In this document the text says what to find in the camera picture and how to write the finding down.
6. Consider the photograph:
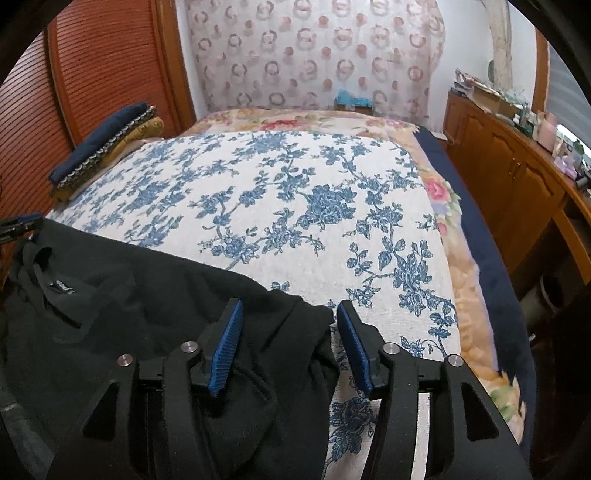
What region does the black printed t-shirt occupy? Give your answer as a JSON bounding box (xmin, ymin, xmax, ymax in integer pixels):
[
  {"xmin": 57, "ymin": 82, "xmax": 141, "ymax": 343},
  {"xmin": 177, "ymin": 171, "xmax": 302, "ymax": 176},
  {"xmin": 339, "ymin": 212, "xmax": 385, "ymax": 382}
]
[{"xmin": 0, "ymin": 219, "xmax": 342, "ymax": 480}]

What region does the open cardboard box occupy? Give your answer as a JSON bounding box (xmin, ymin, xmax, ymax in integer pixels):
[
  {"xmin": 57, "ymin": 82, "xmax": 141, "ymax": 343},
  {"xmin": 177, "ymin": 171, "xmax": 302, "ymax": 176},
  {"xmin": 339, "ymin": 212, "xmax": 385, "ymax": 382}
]
[{"xmin": 468, "ymin": 85, "xmax": 514, "ymax": 117}]

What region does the blue floral white cloth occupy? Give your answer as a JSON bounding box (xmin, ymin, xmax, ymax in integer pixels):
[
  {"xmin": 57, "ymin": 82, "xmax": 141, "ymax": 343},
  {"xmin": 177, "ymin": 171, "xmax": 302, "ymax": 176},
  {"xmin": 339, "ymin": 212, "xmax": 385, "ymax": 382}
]
[{"xmin": 46, "ymin": 130, "xmax": 462, "ymax": 480}]

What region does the cream tied-back curtain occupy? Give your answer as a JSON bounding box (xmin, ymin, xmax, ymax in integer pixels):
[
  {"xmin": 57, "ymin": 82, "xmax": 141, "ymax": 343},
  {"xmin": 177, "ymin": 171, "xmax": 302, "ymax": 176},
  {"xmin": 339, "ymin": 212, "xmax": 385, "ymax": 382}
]
[{"xmin": 480, "ymin": 0, "xmax": 514, "ymax": 86}]

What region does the grey waste bin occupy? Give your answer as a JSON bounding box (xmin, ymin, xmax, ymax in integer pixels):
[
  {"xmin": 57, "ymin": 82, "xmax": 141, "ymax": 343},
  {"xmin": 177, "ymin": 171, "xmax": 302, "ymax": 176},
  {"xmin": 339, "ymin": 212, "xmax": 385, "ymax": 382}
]
[{"xmin": 538, "ymin": 272, "xmax": 571, "ymax": 319}]

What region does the pile of desk clutter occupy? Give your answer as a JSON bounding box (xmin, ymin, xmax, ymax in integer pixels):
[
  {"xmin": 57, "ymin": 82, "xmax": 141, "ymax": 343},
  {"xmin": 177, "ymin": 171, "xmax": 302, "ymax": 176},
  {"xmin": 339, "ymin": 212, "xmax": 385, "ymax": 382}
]
[{"xmin": 452, "ymin": 68, "xmax": 485, "ymax": 100}]

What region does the mustard yellow folded garment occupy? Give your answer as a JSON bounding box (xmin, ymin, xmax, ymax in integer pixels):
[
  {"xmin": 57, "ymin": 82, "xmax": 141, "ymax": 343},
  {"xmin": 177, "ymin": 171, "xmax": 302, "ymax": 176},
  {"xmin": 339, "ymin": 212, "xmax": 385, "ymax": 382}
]
[{"xmin": 53, "ymin": 117, "xmax": 165, "ymax": 202}]

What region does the pink rose floral blanket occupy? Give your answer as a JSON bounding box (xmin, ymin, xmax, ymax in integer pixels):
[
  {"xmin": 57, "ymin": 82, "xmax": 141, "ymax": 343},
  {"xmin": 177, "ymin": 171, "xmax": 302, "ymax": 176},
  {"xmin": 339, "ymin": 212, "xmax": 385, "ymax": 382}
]
[{"xmin": 178, "ymin": 107, "xmax": 529, "ymax": 457}]

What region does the purple tissue pack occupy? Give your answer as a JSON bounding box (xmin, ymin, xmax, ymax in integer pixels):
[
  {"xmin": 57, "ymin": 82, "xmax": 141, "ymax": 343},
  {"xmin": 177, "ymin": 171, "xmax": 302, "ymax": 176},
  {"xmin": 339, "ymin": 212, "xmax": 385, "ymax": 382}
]
[{"xmin": 556, "ymin": 154, "xmax": 581, "ymax": 181}]

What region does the grey zebra window blind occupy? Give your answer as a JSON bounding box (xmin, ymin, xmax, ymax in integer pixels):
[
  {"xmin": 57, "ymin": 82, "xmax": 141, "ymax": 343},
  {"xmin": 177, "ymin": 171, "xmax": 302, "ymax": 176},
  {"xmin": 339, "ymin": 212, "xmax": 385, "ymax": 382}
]
[{"xmin": 549, "ymin": 44, "xmax": 578, "ymax": 114}]

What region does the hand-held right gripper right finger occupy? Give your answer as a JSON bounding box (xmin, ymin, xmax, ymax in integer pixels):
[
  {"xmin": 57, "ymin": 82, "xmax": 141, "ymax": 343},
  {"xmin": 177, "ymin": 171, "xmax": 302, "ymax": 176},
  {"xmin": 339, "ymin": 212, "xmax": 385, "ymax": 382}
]
[{"xmin": 336, "ymin": 300, "xmax": 536, "ymax": 480}]

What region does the long wooden cabinet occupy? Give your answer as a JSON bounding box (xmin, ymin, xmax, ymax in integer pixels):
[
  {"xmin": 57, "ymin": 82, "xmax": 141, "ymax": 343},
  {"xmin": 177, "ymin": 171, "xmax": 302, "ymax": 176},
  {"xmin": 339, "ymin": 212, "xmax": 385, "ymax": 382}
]
[{"xmin": 443, "ymin": 90, "xmax": 591, "ymax": 296}]

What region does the brown louvered wooden wardrobe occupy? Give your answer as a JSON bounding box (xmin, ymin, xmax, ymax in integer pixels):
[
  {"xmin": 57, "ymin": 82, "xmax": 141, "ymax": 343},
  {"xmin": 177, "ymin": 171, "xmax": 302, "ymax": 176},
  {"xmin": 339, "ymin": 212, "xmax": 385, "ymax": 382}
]
[{"xmin": 0, "ymin": 0, "xmax": 195, "ymax": 217}]

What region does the blue plastic bag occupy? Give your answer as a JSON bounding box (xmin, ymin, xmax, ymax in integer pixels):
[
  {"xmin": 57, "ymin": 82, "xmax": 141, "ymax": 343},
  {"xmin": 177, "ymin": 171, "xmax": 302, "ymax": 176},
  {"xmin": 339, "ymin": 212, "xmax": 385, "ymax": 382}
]
[{"xmin": 335, "ymin": 88, "xmax": 370, "ymax": 110}]

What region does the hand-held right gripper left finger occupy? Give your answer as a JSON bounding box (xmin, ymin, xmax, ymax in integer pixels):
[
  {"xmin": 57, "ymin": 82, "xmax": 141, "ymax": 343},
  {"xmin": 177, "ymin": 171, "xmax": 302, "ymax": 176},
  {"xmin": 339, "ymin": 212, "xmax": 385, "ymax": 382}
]
[{"xmin": 46, "ymin": 298, "xmax": 245, "ymax": 480}]

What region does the sheer circle-patterned curtain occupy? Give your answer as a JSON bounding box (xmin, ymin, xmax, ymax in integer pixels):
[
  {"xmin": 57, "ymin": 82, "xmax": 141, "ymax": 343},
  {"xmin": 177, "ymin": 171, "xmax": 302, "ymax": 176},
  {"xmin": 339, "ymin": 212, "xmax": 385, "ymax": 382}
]
[{"xmin": 185, "ymin": 0, "xmax": 446, "ymax": 125}]

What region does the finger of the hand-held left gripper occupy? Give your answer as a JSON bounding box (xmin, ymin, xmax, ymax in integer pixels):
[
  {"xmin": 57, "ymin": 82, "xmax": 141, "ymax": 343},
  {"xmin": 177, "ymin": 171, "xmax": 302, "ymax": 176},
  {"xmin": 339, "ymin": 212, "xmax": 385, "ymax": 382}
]
[{"xmin": 0, "ymin": 212, "xmax": 45, "ymax": 243}]

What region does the navy bed sheet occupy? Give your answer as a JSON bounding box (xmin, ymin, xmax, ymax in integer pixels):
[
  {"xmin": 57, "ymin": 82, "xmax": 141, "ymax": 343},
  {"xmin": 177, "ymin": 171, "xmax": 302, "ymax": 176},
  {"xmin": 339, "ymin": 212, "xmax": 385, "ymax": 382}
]
[{"xmin": 413, "ymin": 127, "xmax": 539, "ymax": 462}]

